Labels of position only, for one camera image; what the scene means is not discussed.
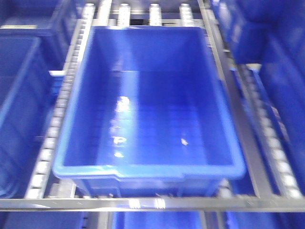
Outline steel shelf front beam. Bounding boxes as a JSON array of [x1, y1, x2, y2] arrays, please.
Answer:
[[0, 196, 305, 212]]

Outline blue tote lower shelf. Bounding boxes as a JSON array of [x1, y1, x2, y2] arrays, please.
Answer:
[[112, 211, 202, 229]]

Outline large blue plastic tote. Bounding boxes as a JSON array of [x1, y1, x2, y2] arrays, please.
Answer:
[[52, 26, 246, 198]]

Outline white roller track right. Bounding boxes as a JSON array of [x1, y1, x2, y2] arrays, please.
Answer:
[[234, 64, 303, 199]]

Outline white roller track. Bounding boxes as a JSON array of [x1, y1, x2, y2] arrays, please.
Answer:
[[234, 64, 303, 199], [24, 3, 96, 199]]

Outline white roller track left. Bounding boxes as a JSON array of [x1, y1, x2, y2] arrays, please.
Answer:
[[24, 3, 96, 199]]

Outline blue tote on left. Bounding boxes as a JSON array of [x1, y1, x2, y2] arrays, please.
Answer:
[[0, 36, 55, 198]]

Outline blue tote rear left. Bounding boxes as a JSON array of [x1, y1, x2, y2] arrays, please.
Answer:
[[0, 0, 80, 36]]

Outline blue tote on right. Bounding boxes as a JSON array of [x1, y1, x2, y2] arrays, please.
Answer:
[[210, 0, 305, 190]]

